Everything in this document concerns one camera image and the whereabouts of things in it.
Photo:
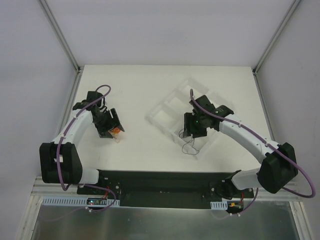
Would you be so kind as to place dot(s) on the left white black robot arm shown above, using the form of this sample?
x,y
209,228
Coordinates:
x,y
59,159

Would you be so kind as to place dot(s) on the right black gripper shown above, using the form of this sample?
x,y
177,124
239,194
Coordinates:
x,y
193,124

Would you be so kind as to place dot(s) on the right white cable duct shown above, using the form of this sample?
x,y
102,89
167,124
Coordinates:
x,y
219,205

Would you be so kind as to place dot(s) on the aluminium frame post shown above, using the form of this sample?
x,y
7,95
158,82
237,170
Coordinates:
x,y
276,35
59,34

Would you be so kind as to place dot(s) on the left aluminium frame post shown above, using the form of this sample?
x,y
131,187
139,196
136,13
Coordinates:
x,y
59,34

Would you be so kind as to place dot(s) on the left white cable duct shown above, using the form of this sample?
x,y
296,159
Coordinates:
x,y
91,202

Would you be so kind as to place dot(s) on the clear plastic compartment tray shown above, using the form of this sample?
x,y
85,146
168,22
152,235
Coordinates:
x,y
175,117

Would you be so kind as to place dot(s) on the white cable duct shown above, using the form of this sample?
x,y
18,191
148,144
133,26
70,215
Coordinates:
x,y
219,205
91,202

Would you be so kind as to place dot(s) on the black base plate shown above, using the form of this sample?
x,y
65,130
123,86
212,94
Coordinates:
x,y
153,189

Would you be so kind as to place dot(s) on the right aluminium frame post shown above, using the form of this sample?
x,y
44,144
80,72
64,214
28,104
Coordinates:
x,y
276,35

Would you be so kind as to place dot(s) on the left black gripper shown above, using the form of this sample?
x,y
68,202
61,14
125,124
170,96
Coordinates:
x,y
110,122

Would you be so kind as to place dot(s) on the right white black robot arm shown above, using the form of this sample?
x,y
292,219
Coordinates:
x,y
276,160

